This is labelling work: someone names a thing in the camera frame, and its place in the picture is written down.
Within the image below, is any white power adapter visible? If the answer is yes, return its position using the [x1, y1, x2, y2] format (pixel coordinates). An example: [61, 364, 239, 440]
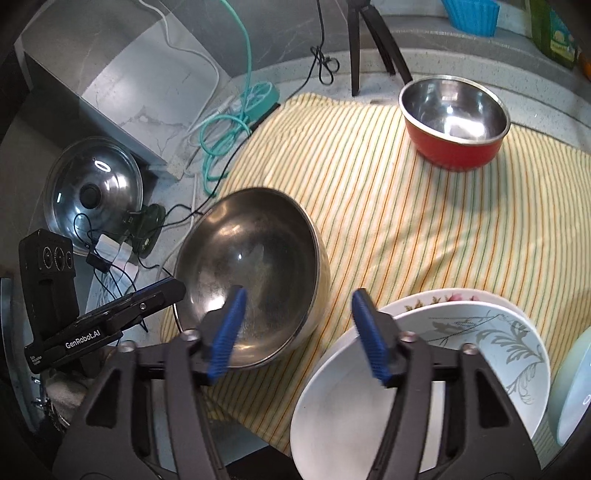
[95, 234, 139, 278]

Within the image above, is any black cable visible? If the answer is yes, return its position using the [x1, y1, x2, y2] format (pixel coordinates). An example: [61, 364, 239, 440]
[309, 0, 342, 86]

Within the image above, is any blue pleated cup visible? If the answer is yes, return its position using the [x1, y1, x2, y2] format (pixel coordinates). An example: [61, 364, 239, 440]
[440, 0, 502, 37]

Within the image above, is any pale ceramic plate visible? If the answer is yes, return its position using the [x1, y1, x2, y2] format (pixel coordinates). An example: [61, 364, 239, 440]
[547, 335, 591, 446]

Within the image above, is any large steel bowl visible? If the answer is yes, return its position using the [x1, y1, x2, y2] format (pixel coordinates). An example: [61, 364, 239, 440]
[173, 187, 331, 370]

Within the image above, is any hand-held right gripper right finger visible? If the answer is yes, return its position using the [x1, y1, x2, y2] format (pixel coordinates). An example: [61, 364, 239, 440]
[352, 288, 542, 480]

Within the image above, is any green dish soap bottle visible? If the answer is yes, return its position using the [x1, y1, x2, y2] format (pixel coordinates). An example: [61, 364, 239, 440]
[529, 0, 583, 70]

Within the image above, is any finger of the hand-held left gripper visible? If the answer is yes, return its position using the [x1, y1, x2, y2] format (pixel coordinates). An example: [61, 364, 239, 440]
[76, 279, 186, 330]

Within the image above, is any white cable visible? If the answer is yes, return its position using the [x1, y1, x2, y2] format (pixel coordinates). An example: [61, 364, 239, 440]
[139, 0, 241, 176]

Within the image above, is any dark green plastic device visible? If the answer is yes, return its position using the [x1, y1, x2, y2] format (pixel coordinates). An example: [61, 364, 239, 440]
[124, 204, 166, 258]

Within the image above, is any red steel bowl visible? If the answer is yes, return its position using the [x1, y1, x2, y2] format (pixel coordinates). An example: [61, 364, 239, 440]
[398, 76, 511, 172]

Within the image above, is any teal power strip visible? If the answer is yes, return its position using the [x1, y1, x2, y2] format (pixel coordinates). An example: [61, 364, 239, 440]
[240, 80, 281, 118]

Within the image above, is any steel pot lid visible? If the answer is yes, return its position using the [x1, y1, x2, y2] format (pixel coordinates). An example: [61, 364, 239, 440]
[45, 137, 144, 256]

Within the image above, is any teal cable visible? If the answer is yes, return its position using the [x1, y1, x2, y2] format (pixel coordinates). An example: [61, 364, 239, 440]
[187, 0, 273, 197]

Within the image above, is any yellow striped cloth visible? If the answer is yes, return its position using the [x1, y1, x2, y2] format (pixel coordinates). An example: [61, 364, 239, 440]
[159, 92, 591, 455]

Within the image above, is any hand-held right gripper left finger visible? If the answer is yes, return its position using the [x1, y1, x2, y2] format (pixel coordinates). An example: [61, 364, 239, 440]
[52, 285, 249, 480]

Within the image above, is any pink flower white plate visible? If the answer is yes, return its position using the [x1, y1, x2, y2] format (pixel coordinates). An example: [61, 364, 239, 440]
[376, 288, 532, 333]

